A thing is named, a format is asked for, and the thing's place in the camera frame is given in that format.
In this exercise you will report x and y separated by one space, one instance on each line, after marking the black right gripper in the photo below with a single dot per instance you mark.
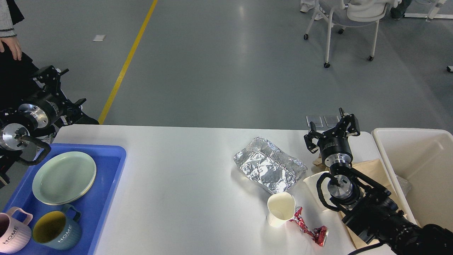
334 149

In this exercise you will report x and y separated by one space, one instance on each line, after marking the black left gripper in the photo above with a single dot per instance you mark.
45 108

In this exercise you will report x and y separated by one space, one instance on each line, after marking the mint green round plate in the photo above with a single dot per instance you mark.
69 161

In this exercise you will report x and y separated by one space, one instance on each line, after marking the teal mug yellow inside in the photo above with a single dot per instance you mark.
58 229

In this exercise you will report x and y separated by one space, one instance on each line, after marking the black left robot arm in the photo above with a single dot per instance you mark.
16 134

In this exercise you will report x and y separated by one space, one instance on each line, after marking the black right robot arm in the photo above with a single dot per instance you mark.
369 211

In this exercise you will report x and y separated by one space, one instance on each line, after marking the white paper bowl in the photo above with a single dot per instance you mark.
311 182

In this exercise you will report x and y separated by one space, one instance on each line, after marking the person in black trousers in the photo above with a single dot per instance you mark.
16 67

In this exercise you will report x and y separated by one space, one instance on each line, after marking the brown paper bag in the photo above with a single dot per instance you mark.
376 170

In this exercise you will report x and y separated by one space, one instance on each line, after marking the crumpled aluminium foil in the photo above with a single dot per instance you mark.
266 164

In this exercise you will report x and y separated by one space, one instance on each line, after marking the white paper cup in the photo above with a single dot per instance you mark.
281 208

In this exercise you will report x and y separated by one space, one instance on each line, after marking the pink round plate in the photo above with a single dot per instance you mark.
61 187

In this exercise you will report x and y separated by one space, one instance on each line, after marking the white plastic bin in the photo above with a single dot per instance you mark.
420 165

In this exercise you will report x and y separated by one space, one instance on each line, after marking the crushed red can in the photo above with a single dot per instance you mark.
318 235

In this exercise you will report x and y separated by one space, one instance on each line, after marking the blue plastic tray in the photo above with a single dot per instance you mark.
94 205

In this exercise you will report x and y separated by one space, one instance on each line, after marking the white office chair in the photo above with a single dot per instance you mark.
350 13

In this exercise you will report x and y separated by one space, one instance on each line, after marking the pink HOME mug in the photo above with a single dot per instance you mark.
14 234

